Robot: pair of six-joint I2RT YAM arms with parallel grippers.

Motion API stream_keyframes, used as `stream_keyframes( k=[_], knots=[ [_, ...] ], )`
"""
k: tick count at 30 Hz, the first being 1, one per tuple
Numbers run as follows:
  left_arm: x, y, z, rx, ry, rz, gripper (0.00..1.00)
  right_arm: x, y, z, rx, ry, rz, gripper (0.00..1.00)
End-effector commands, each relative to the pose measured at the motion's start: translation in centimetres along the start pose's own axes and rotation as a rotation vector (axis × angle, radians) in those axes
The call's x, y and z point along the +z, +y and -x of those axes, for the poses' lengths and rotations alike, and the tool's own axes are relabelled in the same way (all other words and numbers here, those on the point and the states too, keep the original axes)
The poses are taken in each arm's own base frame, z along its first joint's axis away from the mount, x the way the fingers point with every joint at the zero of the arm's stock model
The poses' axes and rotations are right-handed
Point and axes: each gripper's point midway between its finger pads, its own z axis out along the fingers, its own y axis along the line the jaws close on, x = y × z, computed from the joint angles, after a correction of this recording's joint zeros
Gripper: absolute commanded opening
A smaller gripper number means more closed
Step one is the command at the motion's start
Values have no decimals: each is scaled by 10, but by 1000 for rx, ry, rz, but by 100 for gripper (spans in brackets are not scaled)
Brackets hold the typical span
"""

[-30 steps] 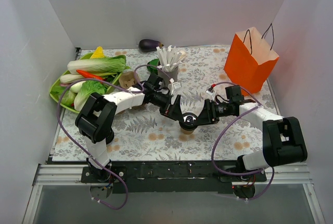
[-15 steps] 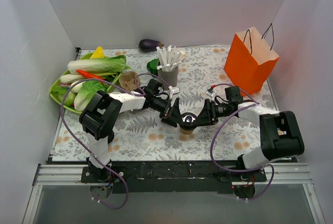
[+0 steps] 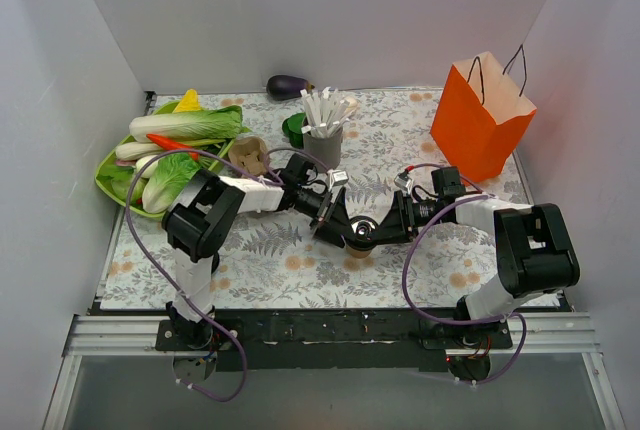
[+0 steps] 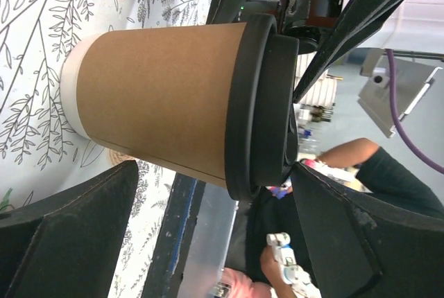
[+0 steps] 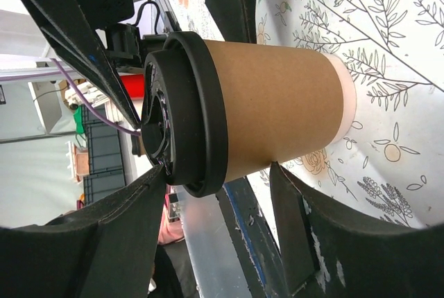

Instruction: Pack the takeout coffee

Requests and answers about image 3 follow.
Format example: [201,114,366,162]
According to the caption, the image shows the brown paper coffee cup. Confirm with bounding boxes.
[345,245,372,259]

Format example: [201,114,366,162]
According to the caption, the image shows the cardboard cup carrier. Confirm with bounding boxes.
[227,136,267,176]

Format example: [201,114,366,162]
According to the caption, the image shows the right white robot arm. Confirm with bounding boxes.
[356,165,580,348]

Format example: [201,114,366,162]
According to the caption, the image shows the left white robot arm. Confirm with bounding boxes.
[162,155,349,350]

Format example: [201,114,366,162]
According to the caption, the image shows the grey straw holder cup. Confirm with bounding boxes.
[303,125,343,170]

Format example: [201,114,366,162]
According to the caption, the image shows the floral table mat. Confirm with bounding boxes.
[99,88,539,310]

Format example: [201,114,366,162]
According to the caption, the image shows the green pepper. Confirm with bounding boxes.
[281,112,306,149]

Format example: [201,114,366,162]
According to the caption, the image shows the orange paper bag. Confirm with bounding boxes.
[431,46,537,182]

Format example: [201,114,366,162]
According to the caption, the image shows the napa cabbage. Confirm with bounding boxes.
[129,105,246,142]

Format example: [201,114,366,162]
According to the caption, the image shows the purple eggplant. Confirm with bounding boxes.
[266,74,315,101]

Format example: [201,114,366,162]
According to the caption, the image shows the green lettuce leaf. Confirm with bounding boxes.
[142,153,200,214]

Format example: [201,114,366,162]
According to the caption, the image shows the red chili pepper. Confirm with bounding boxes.
[146,134,199,161]

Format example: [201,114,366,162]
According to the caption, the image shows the yellow corn cob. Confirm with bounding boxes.
[173,89,202,113]

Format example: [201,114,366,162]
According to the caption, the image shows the white radish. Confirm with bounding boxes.
[115,141,162,161]

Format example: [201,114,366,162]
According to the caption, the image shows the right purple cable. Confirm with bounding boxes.
[401,163,527,387]

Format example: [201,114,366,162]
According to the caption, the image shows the purple cable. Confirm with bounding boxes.
[401,163,527,387]
[124,148,331,403]

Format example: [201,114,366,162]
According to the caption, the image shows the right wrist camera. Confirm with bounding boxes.
[394,171,413,193]

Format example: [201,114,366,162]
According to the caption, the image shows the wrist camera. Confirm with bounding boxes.
[326,169,349,190]
[394,171,413,193]

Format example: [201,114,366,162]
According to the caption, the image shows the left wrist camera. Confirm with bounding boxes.
[326,169,349,190]

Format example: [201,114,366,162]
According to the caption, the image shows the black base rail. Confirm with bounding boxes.
[155,308,512,372]

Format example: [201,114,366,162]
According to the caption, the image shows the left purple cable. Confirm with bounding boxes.
[124,148,331,403]

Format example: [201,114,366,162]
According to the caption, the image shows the aluminium frame rail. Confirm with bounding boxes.
[65,312,601,356]

